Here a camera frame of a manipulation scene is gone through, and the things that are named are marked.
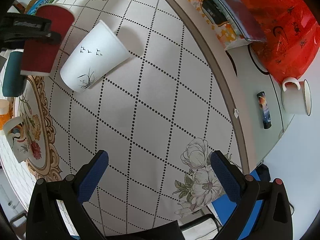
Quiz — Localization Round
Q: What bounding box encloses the white enamel mug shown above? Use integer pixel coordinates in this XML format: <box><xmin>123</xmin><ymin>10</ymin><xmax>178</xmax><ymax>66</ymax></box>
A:
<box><xmin>281</xmin><ymin>77</ymin><xmax>312</xmax><ymax>116</ymax></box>

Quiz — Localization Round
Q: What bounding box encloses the red plastic bag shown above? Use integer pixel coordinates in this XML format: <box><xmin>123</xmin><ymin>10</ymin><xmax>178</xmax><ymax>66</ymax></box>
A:
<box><xmin>240</xmin><ymin>0</ymin><xmax>319</xmax><ymax>83</ymax></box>

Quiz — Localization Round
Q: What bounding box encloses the floral tissue pack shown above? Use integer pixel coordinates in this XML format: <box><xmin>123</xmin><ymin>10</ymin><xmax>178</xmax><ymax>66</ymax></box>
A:
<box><xmin>188</xmin><ymin>0</ymin><xmax>251</xmax><ymax>50</ymax></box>

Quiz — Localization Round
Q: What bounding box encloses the white diamond pattern tablecloth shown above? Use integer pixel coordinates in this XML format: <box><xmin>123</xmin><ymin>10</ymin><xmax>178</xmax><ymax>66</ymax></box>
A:
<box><xmin>0</xmin><ymin>0</ymin><xmax>251</xmax><ymax>237</ymax></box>

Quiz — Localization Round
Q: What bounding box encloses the white printed paper cup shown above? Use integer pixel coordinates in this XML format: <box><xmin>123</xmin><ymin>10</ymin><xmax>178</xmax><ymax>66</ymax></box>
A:
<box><xmin>3</xmin><ymin>116</ymin><xmax>31</xmax><ymax>163</ymax></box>

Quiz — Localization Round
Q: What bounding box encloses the dark teal cup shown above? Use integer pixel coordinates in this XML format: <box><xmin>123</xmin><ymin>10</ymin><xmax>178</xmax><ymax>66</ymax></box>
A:
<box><xmin>2</xmin><ymin>51</ymin><xmax>25</xmax><ymax>97</ymax></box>

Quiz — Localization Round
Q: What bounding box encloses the white paper cup with birds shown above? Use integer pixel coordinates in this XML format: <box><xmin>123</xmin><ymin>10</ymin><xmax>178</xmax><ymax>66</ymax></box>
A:
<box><xmin>60</xmin><ymin>20</ymin><xmax>130</xmax><ymax>93</ymax></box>

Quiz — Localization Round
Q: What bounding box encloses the orange and white cup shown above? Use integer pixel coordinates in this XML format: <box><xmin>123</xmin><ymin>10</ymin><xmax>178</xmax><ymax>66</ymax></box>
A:
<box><xmin>0</xmin><ymin>99</ymin><xmax>12</xmax><ymax>130</ymax></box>

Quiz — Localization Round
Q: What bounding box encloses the small dark lighter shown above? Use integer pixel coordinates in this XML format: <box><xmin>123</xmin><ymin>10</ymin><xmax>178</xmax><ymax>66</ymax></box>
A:
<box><xmin>257</xmin><ymin>91</ymin><xmax>272</xmax><ymax>129</ymax></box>

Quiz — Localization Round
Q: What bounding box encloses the red paper cup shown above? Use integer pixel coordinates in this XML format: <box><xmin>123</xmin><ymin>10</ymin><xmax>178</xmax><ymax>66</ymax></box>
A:
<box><xmin>21</xmin><ymin>4</ymin><xmax>75</xmax><ymax>76</ymax></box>

